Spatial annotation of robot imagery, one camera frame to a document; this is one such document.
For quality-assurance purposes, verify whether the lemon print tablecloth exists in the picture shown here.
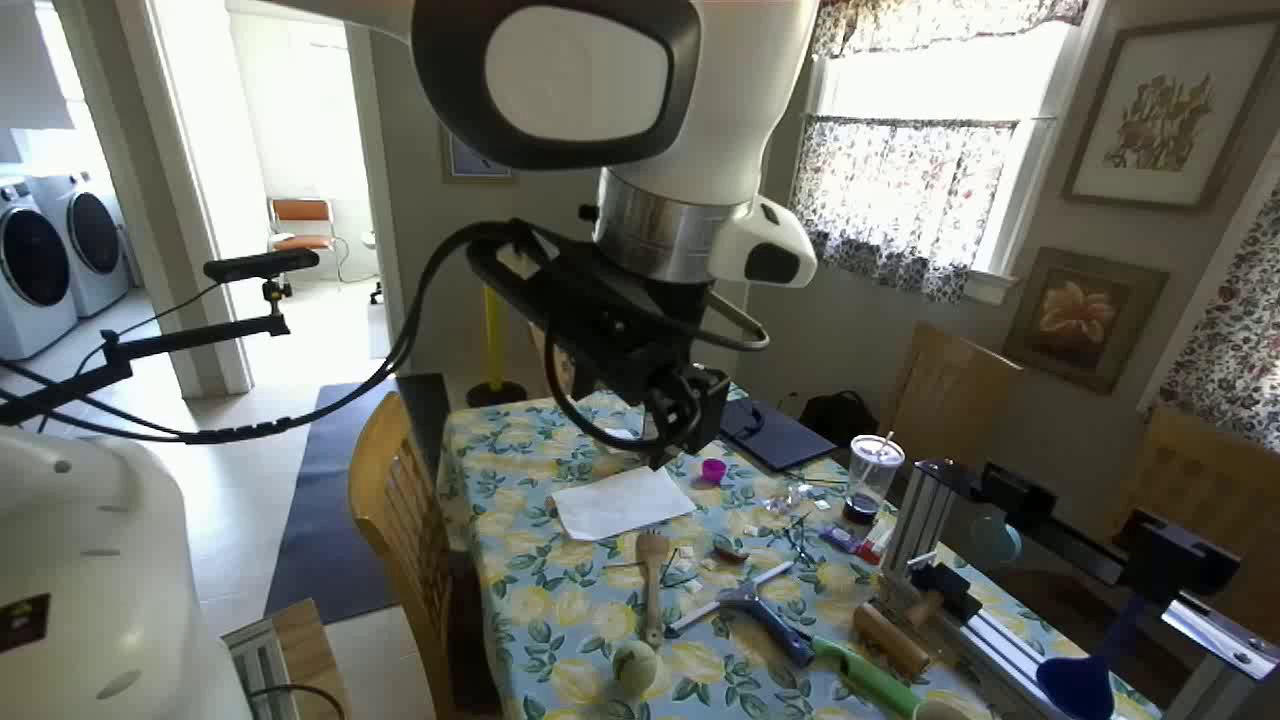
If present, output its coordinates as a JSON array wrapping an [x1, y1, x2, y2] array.
[[435, 388, 1170, 720]]

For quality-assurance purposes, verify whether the black frame clamp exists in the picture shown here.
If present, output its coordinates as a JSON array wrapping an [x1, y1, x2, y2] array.
[[908, 556, 988, 629]]

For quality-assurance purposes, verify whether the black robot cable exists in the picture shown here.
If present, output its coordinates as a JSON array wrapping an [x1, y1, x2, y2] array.
[[0, 216, 778, 456]]

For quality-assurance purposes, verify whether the red purple packet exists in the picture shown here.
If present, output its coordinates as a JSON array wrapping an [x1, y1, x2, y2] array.
[[817, 525, 888, 570]]

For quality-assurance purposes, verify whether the green handled tool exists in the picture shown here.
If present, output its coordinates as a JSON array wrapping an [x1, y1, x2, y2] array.
[[807, 638, 928, 720]]

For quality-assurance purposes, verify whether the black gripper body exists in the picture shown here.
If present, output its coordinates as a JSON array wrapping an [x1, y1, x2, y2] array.
[[555, 248, 725, 424]]

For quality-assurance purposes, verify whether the framed orange flower picture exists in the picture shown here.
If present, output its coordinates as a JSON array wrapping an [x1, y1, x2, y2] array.
[[1002, 243, 1174, 401]]

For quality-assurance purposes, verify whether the black bag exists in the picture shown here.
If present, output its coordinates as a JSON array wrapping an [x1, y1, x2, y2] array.
[[798, 388, 885, 453]]

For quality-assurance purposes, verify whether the floral window valance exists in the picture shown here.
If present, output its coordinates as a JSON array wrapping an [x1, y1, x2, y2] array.
[[807, 0, 1097, 65]]

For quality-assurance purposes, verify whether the white washing machine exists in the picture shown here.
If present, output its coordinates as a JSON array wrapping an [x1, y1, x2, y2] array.
[[0, 175, 82, 368], [27, 169, 137, 323]]

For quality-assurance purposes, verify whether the blue rug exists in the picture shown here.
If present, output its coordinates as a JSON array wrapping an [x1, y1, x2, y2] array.
[[265, 381, 451, 629]]

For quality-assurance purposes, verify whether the teal round container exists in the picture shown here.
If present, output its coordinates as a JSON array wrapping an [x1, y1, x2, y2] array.
[[955, 508, 1030, 580]]

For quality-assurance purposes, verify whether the black camera stand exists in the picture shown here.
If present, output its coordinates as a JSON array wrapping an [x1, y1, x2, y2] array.
[[0, 243, 330, 432]]

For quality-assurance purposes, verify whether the green pear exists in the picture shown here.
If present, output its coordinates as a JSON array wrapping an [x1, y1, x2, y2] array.
[[610, 638, 665, 707]]

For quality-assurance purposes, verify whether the white paper sheet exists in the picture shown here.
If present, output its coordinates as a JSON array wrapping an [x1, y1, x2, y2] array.
[[547, 465, 699, 545]]

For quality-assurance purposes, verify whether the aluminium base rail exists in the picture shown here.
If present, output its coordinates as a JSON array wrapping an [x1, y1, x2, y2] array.
[[221, 618, 304, 720]]

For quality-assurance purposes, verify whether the dark flat laptop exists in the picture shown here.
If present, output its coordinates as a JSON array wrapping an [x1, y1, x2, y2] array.
[[717, 395, 842, 475]]

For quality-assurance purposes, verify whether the wooden pestle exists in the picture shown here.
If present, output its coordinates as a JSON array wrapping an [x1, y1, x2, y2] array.
[[628, 530, 680, 654]]

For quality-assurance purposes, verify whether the yellow post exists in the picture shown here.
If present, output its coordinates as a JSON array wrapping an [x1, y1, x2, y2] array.
[[466, 283, 531, 412]]

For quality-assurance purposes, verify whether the clear plastic wrapper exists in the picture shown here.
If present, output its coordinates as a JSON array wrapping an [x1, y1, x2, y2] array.
[[760, 475, 842, 530]]

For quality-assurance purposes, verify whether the short wooden roller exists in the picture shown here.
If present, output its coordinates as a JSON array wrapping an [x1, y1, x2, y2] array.
[[851, 599, 935, 686]]

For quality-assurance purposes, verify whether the orange seat chair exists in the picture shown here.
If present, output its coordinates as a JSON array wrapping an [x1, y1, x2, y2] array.
[[265, 191, 342, 260]]

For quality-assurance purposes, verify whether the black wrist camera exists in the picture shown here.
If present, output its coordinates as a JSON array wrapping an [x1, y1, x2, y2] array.
[[466, 235, 598, 351]]

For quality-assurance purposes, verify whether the floral cafe curtain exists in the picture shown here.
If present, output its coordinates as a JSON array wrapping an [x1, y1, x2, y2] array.
[[1158, 185, 1280, 460], [779, 112, 1030, 303]]

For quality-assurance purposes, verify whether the clear plastic cup with straw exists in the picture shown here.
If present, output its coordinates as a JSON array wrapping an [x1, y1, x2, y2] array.
[[842, 428, 913, 532]]

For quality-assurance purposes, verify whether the framed botanical print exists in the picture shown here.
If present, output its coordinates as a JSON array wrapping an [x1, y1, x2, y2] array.
[[1059, 12, 1280, 216]]

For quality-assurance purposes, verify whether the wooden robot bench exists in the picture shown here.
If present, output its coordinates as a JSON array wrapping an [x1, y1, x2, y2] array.
[[218, 595, 352, 720]]

